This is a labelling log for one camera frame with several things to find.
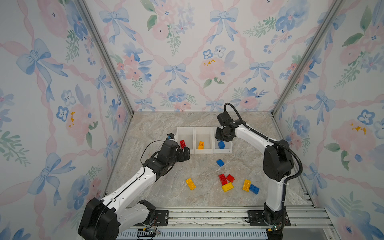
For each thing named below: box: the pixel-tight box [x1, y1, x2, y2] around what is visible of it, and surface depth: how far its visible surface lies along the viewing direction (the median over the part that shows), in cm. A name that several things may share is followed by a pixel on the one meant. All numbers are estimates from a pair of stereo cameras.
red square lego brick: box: [179, 140, 186, 150], surface depth 102 cm
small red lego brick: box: [226, 174, 235, 183], surface depth 89 cm
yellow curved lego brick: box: [198, 141, 205, 150], surface depth 99 cm
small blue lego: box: [216, 159, 225, 167], surface depth 95 cm
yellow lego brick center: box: [222, 182, 234, 193], surface depth 85 cm
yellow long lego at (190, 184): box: [185, 178, 197, 191], surface depth 86 cm
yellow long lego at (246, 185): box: [242, 179, 252, 192], surface depth 85 cm
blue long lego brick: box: [249, 184, 260, 195], surface depth 84 cm
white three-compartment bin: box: [176, 126, 233, 154], surface depth 100 cm
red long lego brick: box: [218, 174, 228, 186], surface depth 87 cm
